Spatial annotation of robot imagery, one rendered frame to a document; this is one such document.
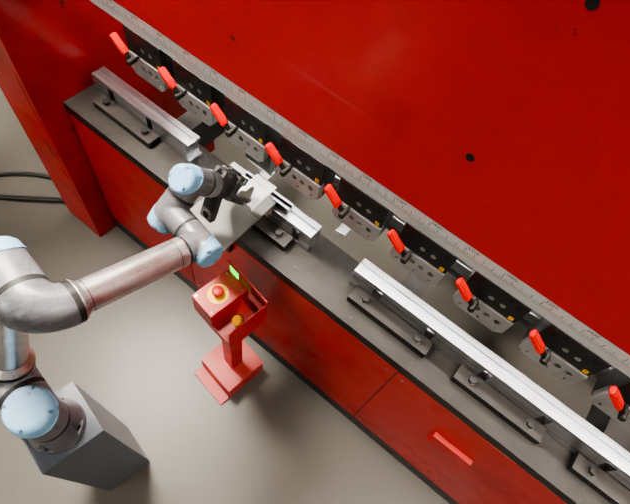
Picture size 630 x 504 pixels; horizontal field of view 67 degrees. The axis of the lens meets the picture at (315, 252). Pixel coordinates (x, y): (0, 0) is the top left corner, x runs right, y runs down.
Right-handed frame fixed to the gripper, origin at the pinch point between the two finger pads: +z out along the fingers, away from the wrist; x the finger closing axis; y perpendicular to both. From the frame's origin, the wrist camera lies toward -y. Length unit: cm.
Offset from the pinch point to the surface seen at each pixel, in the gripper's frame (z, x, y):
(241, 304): 12.0, -16.2, -32.9
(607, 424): 27, -130, 6
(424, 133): -39, -44, 41
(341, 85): -38, -23, 40
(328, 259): 19.6, -30.8, -3.6
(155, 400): 45, 3, -109
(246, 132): -12.3, 3.1, 18.2
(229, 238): -3.9, -6.1, -12.1
